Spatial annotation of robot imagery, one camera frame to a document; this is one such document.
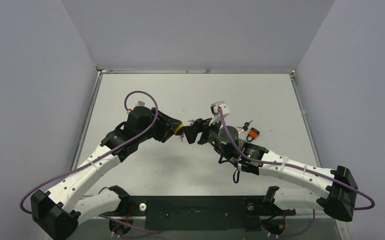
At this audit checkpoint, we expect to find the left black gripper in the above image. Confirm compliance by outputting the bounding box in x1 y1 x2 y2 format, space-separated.
137 108 181 144

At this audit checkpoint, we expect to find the yellow padlock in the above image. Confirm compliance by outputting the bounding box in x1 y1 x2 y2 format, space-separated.
173 123 184 136

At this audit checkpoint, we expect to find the orange black padlock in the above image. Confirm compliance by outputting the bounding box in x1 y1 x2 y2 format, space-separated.
246 127 260 142

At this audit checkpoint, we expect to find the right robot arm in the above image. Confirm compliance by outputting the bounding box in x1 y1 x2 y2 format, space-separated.
178 118 358 222

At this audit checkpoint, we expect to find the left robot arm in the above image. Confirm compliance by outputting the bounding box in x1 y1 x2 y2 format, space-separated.
30 106 182 240

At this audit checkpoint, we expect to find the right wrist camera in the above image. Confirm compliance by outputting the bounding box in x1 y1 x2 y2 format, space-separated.
209 100 230 126

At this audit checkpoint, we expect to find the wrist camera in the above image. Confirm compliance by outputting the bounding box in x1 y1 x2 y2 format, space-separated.
209 100 230 126
127 101 146 113

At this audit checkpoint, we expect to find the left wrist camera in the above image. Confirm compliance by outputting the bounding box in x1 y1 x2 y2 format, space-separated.
127 101 146 113

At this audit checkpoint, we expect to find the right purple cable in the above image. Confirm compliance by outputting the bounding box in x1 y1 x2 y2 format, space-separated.
217 107 376 211

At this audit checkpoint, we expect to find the purple cable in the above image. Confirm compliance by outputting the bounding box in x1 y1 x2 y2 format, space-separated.
19 90 159 215
217 107 376 211

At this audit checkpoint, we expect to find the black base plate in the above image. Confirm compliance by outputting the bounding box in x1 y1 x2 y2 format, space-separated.
104 195 296 232

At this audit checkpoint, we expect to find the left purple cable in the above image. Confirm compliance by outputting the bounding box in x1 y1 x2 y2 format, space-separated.
19 90 159 215

